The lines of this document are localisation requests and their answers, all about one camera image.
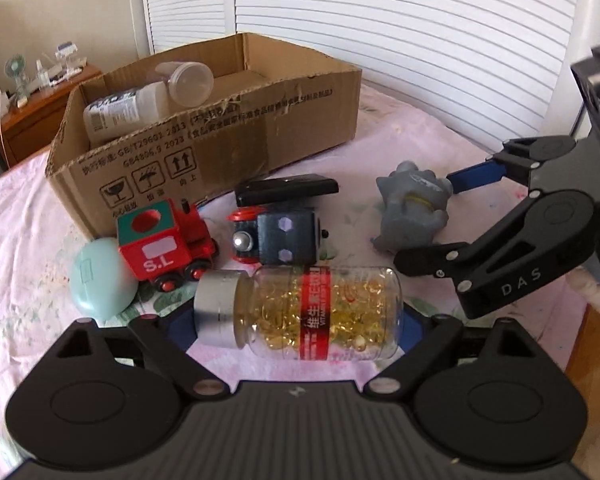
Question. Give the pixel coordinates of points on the white louvered closet door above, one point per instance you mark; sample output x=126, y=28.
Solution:
x=405, y=35
x=190, y=5

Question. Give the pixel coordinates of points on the clear plastic jar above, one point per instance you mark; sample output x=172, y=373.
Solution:
x=190, y=82

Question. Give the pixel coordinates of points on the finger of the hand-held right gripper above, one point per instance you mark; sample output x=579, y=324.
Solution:
x=475, y=175
x=430, y=260

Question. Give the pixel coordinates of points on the black phone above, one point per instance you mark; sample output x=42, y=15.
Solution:
x=285, y=190

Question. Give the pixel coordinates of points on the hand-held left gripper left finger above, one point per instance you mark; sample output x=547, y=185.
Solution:
x=179, y=327

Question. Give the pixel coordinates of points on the dark cube toy car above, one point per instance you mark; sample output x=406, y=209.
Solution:
x=285, y=235

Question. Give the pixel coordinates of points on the white bottle with green label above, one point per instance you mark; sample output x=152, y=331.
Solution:
x=120, y=112

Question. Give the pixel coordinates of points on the pink floral tablecloth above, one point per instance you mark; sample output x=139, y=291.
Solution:
x=25, y=260

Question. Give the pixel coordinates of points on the grey toy figure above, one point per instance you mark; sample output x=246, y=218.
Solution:
x=410, y=205

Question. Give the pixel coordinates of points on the red toy train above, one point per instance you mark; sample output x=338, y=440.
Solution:
x=160, y=250

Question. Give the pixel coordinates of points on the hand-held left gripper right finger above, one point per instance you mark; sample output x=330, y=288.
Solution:
x=425, y=346

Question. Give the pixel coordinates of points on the clear spray bottle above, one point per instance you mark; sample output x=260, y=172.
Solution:
x=42, y=74

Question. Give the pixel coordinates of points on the mint green oval case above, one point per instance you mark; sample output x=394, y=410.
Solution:
x=100, y=280

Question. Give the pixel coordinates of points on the wooden nightstand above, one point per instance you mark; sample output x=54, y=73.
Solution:
x=35, y=120

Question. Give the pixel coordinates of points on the small green desk fan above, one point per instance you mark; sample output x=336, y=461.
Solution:
x=15, y=67

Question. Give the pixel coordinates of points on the clear capsule bottle silver cap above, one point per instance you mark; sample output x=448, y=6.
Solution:
x=320, y=315

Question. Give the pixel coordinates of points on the person's right hand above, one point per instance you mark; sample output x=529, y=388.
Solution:
x=594, y=291

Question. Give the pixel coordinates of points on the brown cardboard box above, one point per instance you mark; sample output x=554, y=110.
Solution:
x=260, y=130

